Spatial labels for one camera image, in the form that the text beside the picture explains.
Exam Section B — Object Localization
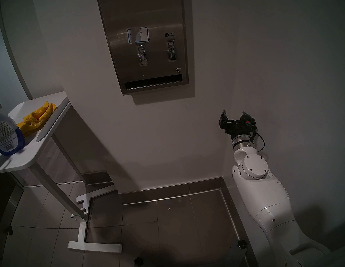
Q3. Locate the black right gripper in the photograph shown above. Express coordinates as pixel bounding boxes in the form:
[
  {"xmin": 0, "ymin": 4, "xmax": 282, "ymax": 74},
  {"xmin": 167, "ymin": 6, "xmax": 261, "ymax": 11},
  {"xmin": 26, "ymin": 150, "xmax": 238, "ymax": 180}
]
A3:
[{"xmin": 217, "ymin": 105, "xmax": 257, "ymax": 139}]

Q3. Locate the yellow cleaning cloth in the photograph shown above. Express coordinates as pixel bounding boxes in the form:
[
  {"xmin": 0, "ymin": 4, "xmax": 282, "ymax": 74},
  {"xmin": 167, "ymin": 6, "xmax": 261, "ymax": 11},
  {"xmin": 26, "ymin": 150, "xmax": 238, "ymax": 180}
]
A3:
[{"xmin": 14, "ymin": 101, "xmax": 61, "ymax": 138}]

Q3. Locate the white overbed table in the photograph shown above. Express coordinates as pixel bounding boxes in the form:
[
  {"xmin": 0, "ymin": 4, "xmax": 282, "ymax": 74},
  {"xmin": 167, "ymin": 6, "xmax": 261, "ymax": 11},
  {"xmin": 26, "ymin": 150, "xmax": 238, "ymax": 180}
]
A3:
[{"xmin": 0, "ymin": 85, "xmax": 129, "ymax": 267}]

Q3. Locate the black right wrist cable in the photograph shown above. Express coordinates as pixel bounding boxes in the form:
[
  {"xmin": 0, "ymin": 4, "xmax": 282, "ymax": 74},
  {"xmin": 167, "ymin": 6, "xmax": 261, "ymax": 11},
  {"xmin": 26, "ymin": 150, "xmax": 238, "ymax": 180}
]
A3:
[{"xmin": 247, "ymin": 125, "xmax": 266, "ymax": 154}]

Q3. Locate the stainless steel wall dispenser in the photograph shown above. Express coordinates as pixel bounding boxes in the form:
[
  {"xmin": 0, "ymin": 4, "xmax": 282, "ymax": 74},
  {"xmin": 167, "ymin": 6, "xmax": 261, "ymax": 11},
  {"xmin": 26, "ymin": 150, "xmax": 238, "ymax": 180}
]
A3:
[{"xmin": 97, "ymin": 0, "xmax": 201, "ymax": 97}]

